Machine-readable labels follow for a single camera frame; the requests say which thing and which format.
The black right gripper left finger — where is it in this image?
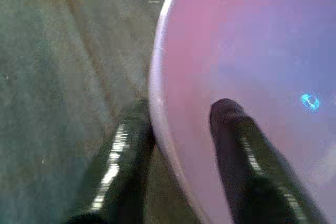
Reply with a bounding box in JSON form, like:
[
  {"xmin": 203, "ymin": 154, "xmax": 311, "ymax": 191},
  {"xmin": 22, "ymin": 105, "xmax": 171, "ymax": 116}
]
[{"xmin": 67, "ymin": 100, "xmax": 158, "ymax": 224}]

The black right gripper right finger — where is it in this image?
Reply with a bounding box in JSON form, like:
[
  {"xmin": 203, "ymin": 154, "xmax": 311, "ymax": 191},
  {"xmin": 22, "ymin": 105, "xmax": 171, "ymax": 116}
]
[{"xmin": 209, "ymin": 98, "xmax": 330, "ymax": 224}]

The pink plastic plate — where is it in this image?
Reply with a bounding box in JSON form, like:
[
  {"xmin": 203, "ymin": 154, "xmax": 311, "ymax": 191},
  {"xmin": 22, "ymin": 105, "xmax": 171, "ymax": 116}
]
[{"xmin": 148, "ymin": 0, "xmax": 336, "ymax": 224}]

